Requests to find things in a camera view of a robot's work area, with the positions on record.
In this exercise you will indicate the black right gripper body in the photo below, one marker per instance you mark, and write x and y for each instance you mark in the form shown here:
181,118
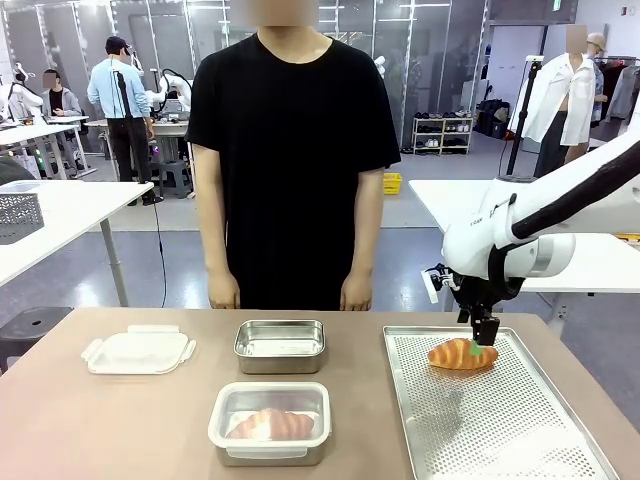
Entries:
472,295

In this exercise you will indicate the golden brown croissant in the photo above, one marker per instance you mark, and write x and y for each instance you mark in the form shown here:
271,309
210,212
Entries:
452,356
275,425

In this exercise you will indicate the translucent white clip lid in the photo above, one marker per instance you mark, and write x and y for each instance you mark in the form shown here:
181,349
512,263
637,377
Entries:
135,352
222,395

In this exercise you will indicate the person's left forearm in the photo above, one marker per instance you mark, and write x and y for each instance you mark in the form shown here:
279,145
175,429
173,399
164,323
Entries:
364,240

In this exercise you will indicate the person's right forearm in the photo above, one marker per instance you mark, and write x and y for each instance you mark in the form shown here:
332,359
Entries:
221,240

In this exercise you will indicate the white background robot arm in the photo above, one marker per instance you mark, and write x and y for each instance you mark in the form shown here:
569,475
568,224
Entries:
175,87

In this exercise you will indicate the stainless steel rectangular container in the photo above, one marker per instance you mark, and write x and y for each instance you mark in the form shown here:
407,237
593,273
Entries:
279,347
270,448

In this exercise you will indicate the person's left hand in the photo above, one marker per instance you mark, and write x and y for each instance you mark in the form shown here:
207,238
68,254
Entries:
356,294

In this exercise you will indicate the person's right hand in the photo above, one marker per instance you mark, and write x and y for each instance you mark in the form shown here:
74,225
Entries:
224,292

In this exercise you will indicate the perforated metal baking tray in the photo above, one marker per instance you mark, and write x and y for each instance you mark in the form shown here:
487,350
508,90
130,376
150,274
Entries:
475,430

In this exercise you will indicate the white table with black pole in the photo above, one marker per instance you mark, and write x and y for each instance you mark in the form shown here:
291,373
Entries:
600,265

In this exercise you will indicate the small yellow plastic crate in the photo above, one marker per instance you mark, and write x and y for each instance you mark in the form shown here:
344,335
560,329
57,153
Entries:
392,183

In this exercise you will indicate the white shoe rack with shoes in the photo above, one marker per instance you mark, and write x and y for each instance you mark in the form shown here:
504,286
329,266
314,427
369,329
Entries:
442,132

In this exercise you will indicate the flat yellow plastic crate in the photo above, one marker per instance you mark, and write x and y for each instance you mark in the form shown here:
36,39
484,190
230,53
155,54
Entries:
630,239

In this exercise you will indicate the mannequin in white shirt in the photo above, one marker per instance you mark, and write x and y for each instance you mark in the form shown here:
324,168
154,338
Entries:
565,100

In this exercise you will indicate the person in black t-shirt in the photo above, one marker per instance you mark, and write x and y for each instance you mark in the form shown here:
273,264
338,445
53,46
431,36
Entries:
295,150

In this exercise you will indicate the clothes rack with garments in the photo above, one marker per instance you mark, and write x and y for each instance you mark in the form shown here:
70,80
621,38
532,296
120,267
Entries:
622,90

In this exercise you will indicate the grey plastic step stool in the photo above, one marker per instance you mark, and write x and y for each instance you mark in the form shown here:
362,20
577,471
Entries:
172,177

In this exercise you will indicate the black tripod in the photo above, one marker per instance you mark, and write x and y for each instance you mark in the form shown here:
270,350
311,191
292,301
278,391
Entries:
127,130

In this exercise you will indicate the white table with grey basket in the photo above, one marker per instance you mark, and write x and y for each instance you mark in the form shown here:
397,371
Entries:
75,215

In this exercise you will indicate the man in light blue shirt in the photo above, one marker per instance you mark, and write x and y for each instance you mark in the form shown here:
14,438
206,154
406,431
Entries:
117,95

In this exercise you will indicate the dark grey round stool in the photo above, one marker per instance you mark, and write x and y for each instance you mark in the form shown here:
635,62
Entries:
30,332

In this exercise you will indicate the seated person in grey jacket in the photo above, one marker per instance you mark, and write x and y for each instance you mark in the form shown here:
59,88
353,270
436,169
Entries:
60,100

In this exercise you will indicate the grey perforated plastic basket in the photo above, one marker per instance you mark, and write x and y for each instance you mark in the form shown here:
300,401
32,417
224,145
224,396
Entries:
17,217

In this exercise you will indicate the white background work table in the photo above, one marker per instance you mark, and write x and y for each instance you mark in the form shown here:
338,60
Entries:
35,132

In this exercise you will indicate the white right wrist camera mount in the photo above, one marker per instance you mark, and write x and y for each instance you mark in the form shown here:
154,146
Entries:
434,282

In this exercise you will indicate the black camera pole stand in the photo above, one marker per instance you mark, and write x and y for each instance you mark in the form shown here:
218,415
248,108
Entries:
522,120

